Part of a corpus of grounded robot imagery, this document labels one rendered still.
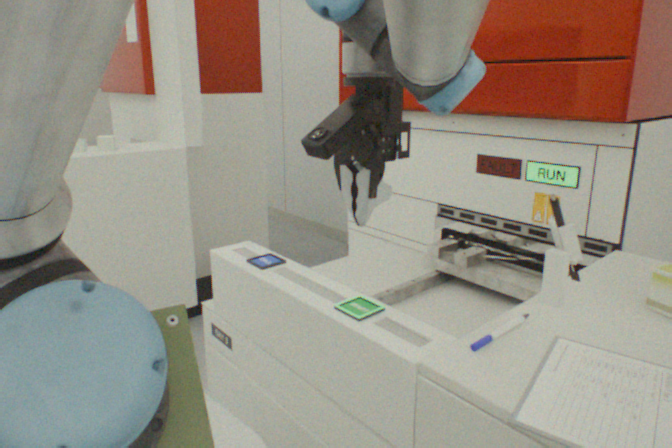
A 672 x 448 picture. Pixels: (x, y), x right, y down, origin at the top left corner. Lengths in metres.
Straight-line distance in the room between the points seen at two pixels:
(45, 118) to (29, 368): 0.16
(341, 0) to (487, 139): 0.77
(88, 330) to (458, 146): 1.06
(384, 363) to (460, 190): 0.71
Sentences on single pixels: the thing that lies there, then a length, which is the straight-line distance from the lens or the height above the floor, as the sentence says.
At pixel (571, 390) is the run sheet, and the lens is 0.64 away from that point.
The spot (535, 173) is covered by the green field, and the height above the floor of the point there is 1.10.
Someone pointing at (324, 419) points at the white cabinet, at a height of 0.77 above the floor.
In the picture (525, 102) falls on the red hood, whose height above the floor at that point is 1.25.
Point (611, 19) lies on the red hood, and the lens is 1.08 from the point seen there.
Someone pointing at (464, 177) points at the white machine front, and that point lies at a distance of 1.29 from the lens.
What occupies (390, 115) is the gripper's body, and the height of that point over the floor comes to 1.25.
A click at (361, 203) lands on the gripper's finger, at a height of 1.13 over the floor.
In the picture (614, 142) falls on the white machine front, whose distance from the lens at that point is 1.12.
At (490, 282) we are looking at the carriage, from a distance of 1.14.
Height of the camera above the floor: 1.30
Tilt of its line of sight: 14 degrees down
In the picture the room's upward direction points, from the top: straight up
